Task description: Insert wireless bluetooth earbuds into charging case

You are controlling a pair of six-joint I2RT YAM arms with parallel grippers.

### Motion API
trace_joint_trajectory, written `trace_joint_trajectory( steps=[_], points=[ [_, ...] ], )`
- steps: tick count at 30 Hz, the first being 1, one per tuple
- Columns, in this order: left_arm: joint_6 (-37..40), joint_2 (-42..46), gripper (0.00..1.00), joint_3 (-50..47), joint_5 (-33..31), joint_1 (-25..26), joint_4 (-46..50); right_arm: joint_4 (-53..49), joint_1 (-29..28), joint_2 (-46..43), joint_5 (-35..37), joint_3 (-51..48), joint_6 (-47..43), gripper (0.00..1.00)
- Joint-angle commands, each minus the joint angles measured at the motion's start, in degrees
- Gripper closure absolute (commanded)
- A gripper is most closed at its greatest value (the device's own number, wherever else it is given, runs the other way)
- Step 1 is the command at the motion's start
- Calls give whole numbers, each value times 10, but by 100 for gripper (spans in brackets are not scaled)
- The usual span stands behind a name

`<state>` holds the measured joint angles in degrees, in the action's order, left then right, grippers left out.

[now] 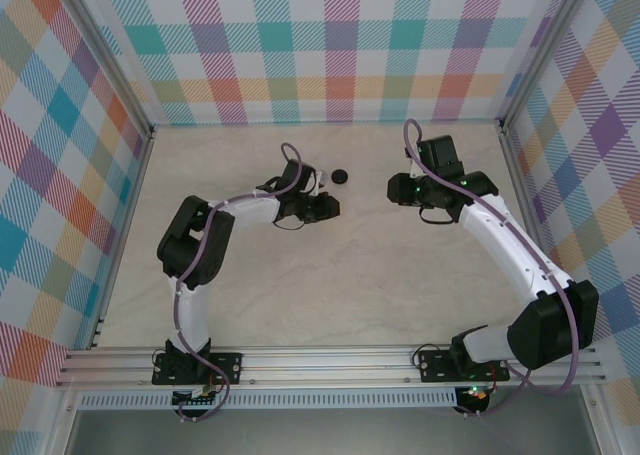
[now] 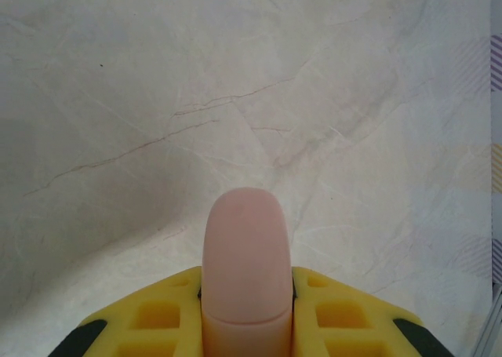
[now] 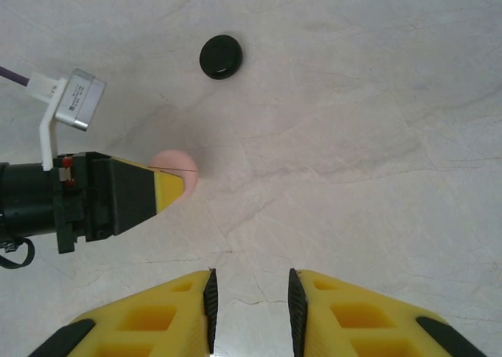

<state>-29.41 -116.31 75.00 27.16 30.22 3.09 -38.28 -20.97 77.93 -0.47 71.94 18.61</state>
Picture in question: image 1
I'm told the slotted grey cable duct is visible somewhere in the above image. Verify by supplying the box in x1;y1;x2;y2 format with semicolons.
79;387;459;410

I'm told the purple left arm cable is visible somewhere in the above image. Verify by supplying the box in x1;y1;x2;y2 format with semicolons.
172;142;314;423

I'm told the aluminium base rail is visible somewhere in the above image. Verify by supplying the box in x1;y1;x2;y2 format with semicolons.
55;345;607;389

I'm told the aluminium frame post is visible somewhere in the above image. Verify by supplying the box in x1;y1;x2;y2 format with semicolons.
55;0;157;141
498;0;597;132

